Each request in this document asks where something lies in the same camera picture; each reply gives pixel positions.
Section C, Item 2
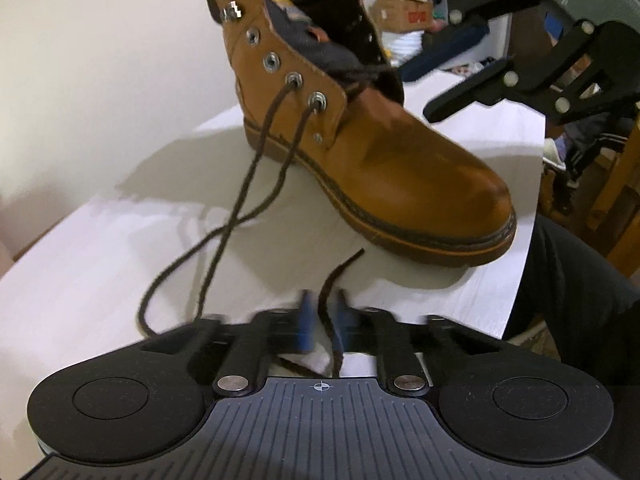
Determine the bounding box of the cardboard box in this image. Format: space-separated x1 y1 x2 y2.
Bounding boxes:
372 0 435 35

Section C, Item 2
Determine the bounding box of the dark brown shoelace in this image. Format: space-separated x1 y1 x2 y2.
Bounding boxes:
137 72 368 378

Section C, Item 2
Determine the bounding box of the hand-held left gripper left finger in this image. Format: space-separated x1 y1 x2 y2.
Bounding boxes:
145 290 318 399

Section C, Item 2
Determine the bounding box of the brown leather boot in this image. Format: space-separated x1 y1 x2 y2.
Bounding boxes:
205 0 518 268

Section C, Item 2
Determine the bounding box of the person's black clothing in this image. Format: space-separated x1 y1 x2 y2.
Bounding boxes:
502 214 640 480

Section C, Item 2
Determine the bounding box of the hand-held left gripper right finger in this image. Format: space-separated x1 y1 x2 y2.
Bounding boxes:
333 289 501 399

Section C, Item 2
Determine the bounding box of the white folded cloth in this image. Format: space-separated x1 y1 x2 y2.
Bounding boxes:
382 30 429 69

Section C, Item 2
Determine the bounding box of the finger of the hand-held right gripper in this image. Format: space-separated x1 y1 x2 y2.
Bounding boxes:
422 19 640 127
422 0 559 55

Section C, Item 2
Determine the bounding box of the dark blue cloth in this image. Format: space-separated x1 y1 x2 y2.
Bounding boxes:
400 54 509 84

